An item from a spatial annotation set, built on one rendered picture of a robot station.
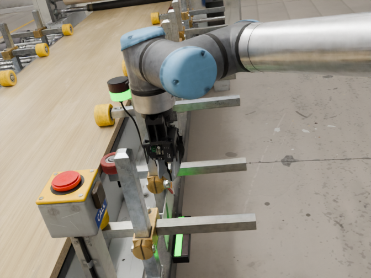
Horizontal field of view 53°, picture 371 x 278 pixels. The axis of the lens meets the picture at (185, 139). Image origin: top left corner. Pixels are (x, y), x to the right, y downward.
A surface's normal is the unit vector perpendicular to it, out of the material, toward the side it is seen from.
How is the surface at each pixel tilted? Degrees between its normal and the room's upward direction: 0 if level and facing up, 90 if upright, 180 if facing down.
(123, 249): 0
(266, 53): 88
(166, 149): 90
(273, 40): 58
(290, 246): 0
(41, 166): 0
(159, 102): 90
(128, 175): 90
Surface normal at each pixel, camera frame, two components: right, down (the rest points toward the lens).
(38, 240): -0.14, -0.85
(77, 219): -0.06, 0.51
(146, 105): -0.28, 0.52
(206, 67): 0.50, 0.38
